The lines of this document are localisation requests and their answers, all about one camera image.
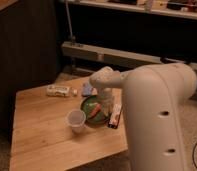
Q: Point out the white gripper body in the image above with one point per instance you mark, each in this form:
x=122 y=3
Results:
x=106 y=99

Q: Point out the orange carrot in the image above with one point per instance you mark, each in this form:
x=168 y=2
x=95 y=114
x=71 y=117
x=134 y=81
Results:
x=94 y=112

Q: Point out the green ceramic bowl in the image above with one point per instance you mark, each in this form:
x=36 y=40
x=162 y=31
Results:
x=88 y=105

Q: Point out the red and white snack pack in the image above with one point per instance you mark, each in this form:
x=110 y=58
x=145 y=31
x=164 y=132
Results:
x=115 y=116

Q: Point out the white plastic bottle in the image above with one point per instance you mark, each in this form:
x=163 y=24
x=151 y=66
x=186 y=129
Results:
x=60 y=91

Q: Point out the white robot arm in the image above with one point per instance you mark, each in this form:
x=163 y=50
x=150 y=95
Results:
x=151 y=95

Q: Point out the translucent plastic cup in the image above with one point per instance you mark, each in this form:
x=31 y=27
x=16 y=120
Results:
x=76 y=120

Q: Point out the grey metal shelf beam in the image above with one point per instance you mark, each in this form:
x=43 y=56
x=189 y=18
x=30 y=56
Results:
x=106 y=55

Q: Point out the metal pole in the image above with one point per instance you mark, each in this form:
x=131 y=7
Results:
x=72 y=38

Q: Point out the wooden table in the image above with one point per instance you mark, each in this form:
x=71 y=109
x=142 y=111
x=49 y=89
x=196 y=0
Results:
x=43 y=141

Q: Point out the upper shelf with clutter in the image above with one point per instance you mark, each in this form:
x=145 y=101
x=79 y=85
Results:
x=145 y=8

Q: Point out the black handle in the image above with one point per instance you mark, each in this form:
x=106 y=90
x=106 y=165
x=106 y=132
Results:
x=168 y=61

